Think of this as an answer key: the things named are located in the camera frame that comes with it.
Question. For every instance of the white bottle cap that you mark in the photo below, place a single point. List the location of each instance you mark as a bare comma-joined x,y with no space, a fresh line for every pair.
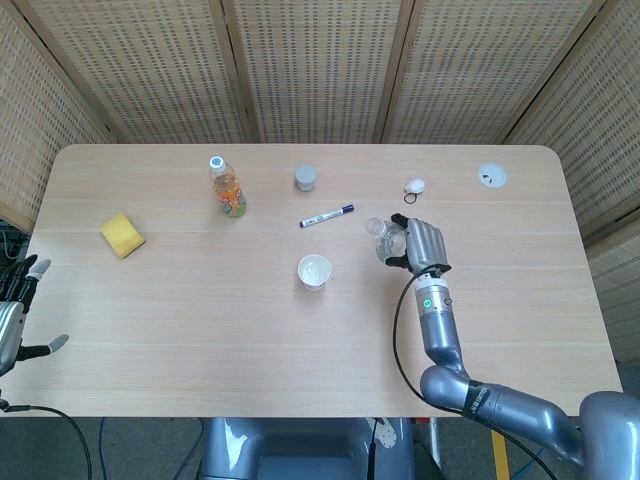
415,186

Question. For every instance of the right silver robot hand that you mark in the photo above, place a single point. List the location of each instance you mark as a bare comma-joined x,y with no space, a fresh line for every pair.
425,245

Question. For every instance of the small jar grey lid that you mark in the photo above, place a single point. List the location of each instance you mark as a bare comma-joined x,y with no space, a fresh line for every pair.
305,178

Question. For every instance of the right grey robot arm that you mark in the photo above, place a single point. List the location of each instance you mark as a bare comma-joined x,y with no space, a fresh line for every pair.
445,340

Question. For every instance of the transparent water bottle green label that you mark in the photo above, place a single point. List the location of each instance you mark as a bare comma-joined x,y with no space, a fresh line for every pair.
390,243

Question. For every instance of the yellow sponge green backing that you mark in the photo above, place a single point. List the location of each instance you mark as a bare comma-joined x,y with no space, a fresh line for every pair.
122,235

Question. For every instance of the white paper cup blue flower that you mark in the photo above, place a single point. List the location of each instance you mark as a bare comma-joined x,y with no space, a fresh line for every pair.
314,272

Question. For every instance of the blue white whiteboard marker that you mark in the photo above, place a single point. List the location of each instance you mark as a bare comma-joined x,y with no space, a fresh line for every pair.
327,215

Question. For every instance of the orange drink bottle cartoon label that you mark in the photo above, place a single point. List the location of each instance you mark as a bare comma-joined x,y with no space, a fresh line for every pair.
227,192

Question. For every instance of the grey robot torso base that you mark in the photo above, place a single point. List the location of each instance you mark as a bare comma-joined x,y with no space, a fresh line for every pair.
300,450

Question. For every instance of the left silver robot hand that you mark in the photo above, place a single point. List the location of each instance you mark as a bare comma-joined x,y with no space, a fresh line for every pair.
11,315

